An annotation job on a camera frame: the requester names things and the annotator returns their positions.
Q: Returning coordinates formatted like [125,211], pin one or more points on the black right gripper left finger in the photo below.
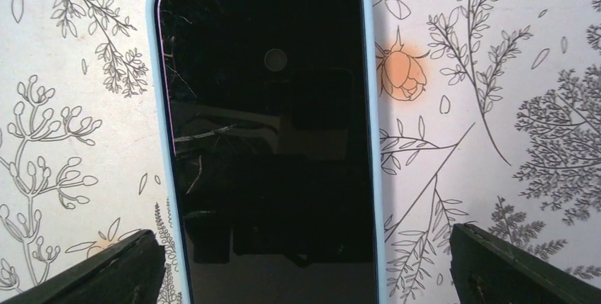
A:
[130,271]

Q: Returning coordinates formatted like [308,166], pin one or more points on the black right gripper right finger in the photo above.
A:
[487,269]

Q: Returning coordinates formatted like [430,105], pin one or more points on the floral patterned table mat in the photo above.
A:
[490,112]

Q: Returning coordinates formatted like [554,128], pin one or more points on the light blue phone case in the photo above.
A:
[162,151]

